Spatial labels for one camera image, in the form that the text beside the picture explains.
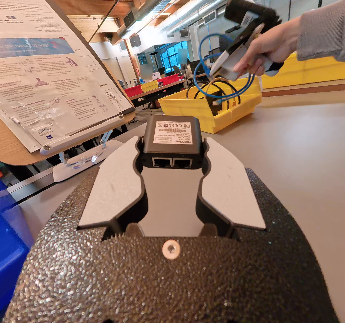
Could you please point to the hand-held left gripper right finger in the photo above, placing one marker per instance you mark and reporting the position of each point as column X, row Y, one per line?
column 229, row 193

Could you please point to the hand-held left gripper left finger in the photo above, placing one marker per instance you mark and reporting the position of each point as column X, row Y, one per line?
column 113, row 190

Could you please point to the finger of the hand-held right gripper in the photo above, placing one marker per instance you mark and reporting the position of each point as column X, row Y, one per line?
column 223, row 66

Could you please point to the black ethernet splitter box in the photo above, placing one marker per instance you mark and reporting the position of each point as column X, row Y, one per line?
column 172, row 145

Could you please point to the person's right forearm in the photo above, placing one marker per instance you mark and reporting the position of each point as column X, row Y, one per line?
column 323, row 31

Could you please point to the person's right hand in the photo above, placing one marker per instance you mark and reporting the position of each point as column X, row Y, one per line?
column 275, row 42

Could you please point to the black bin divider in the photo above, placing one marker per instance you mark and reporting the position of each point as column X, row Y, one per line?
column 217, row 104

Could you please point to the red storage bin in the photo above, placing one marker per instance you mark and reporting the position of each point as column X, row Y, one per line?
column 133, row 91
column 168, row 80

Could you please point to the small yellow storage bin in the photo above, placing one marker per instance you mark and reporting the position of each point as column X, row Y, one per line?
column 149, row 86

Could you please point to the lens wipe packet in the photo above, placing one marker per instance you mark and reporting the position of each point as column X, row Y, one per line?
column 45, row 134

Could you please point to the black ceiling speaker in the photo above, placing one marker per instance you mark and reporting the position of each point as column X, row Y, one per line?
column 135, row 41

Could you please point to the blue storage bin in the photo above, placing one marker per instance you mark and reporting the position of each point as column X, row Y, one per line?
column 10, row 247

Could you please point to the printed instruction sheet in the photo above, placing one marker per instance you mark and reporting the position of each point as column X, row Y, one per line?
column 48, row 85

